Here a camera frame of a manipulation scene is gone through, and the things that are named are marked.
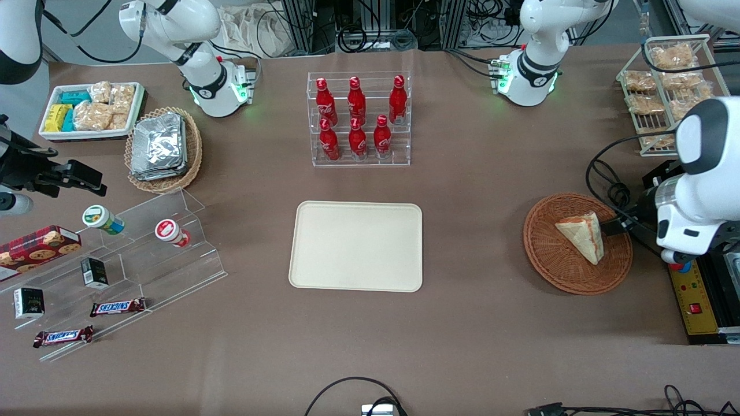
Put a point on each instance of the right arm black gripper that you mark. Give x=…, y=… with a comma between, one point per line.
x=23, y=167

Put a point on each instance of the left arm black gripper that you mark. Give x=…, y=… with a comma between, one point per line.
x=646, y=209

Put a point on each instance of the triangle sandwich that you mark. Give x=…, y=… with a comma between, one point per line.
x=585, y=237

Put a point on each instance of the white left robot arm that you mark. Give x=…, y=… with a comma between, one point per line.
x=696, y=208

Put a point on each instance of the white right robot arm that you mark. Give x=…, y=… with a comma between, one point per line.
x=211, y=86

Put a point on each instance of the round brown wicker basket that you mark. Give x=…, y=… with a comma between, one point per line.
x=555, y=266

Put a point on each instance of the oval tan wicker basket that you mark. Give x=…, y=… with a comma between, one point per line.
x=193, y=153

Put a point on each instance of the cream plastic tray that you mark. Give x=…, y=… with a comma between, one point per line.
x=355, y=247

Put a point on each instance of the green lid yogurt cup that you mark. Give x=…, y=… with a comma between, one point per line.
x=101, y=218

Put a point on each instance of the white rectangular snack bin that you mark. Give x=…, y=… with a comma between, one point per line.
x=52, y=135

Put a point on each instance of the teal snack packet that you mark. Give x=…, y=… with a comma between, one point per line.
x=75, y=97
x=69, y=121

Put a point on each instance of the clear bag of crackers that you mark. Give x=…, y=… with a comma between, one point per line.
x=119, y=121
x=122, y=98
x=92, y=115
x=100, y=91

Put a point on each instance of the yellow snack packet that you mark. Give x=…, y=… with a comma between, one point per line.
x=56, y=118

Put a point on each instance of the silver foil pack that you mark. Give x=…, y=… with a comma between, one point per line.
x=159, y=144

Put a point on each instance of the red cookie box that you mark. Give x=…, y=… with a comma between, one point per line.
x=37, y=248

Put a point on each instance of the clear bag of bread snacks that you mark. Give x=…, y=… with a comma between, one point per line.
x=682, y=81
x=645, y=104
x=685, y=104
x=656, y=140
x=673, y=56
x=639, y=81

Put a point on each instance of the small black carton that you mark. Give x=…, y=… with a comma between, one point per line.
x=29, y=303
x=94, y=272

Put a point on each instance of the red lid yogurt cup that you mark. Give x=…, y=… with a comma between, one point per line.
x=170, y=232

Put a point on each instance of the yellow control box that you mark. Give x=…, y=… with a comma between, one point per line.
x=702, y=312

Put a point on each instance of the clear acrylic step display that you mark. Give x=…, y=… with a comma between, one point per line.
x=173, y=271

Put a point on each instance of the snickers chocolate bar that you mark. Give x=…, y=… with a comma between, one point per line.
x=63, y=336
x=118, y=307

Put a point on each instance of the cream cloth bag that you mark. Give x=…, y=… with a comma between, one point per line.
x=254, y=32

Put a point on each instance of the red cola bottle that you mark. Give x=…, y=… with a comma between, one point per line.
x=329, y=143
x=325, y=104
x=382, y=138
x=358, y=142
x=356, y=103
x=398, y=101

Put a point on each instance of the clear acrylic bottle rack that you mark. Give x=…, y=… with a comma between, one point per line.
x=359, y=160

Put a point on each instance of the small silver device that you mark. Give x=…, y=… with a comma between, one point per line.
x=378, y=411

